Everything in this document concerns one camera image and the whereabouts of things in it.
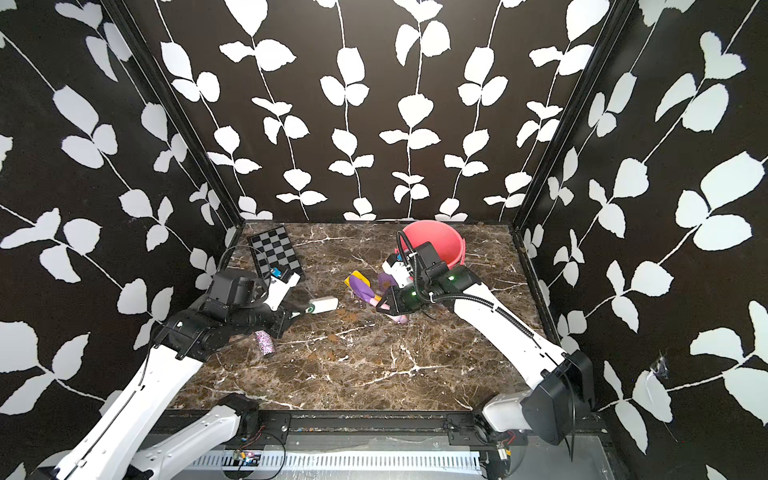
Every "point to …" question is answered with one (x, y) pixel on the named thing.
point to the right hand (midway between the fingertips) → (378, 303)
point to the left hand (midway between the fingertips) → (302, 307)
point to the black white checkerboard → (273, 248)
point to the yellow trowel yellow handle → (358, 283)
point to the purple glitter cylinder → (265, 341)
